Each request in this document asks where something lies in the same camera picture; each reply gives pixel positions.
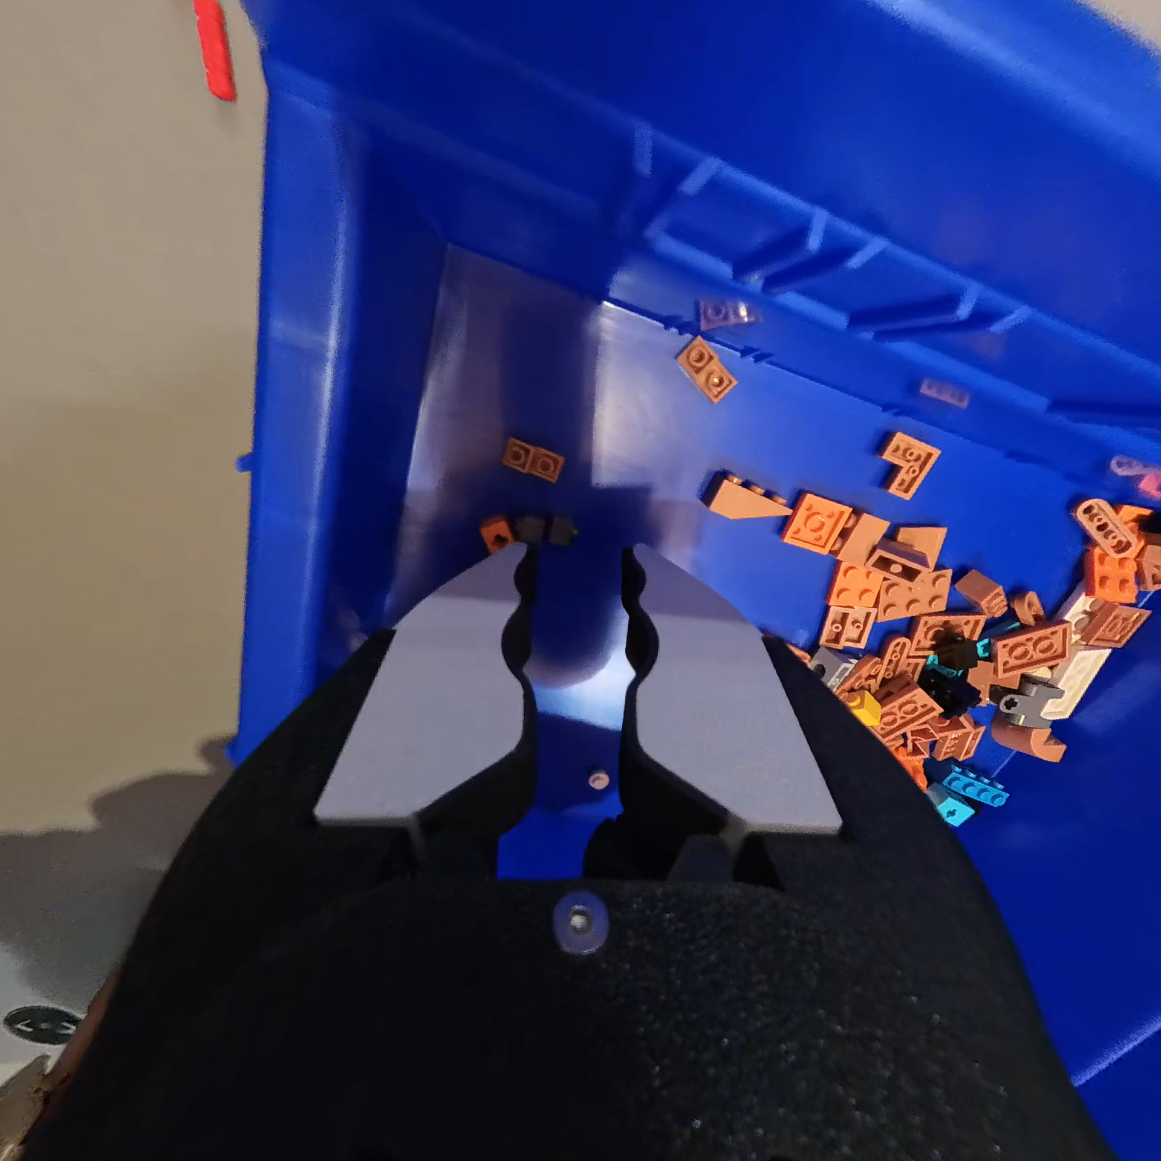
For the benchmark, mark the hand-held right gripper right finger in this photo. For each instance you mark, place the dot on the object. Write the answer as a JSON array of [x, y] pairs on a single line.
[[726, 726]]

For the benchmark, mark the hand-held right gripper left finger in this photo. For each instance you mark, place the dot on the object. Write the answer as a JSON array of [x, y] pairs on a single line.
[[426, 717]]

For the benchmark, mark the orange cross-hole brick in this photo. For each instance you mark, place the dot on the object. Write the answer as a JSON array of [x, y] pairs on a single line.
[[497, 536]]

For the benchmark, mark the blue plastic bin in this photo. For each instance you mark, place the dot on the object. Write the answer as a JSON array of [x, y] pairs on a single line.
[[545, 227]]

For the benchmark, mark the red ribbed pin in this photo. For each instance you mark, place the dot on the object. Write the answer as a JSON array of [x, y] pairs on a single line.
[[216, 46]]

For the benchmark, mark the grey desk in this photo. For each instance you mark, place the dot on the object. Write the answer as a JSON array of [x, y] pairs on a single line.
[[118, 363]]

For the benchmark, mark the pile of mixed small bricks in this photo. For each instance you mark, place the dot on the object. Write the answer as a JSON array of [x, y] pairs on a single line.
[[907, 595]]

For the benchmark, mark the brown wedge slope brick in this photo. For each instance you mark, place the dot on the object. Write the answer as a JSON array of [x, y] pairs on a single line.
[[748, 500]]

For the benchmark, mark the brown L-shaped plate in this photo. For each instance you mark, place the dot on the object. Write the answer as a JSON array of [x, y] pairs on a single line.
[[912, 453]]

